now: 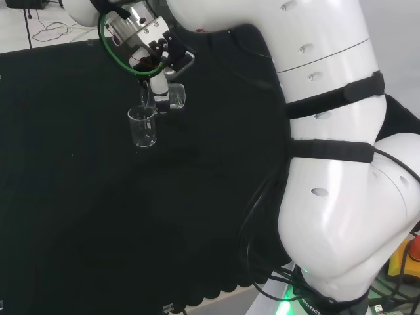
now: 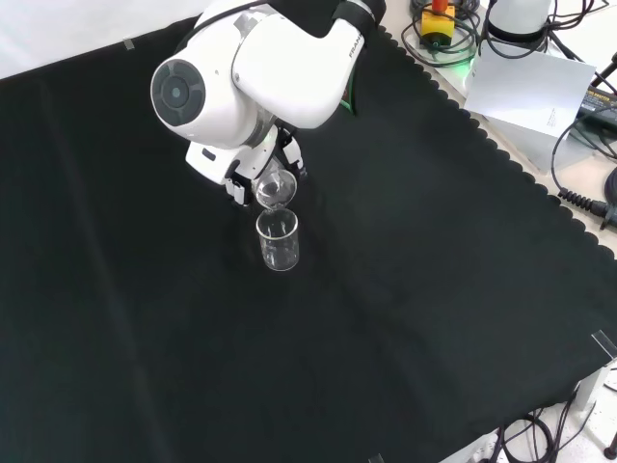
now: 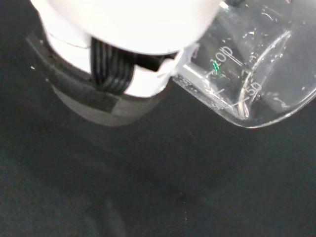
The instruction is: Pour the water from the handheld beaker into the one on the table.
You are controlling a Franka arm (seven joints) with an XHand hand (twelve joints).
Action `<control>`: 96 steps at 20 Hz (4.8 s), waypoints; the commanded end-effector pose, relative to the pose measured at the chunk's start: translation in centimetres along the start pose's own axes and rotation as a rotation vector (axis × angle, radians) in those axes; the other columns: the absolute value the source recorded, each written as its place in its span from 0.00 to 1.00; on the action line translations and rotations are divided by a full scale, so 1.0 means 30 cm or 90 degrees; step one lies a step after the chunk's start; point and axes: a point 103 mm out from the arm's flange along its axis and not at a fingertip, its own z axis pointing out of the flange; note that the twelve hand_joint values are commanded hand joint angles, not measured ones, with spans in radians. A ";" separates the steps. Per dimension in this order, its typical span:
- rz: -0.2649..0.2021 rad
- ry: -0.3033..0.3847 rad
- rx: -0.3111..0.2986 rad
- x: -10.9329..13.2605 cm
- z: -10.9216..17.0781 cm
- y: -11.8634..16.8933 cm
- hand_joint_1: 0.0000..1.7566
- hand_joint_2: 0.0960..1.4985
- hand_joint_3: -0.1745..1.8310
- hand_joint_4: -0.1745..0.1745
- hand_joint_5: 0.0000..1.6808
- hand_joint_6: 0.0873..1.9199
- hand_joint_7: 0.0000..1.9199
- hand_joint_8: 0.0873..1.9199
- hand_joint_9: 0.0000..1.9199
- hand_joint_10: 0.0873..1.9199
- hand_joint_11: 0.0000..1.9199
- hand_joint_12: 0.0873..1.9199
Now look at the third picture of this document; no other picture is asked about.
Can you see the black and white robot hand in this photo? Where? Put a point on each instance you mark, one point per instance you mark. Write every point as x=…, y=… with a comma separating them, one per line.
x=123, y=24

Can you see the black scalloped bench cloth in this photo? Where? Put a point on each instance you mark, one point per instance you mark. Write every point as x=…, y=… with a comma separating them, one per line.
x=148, y=185

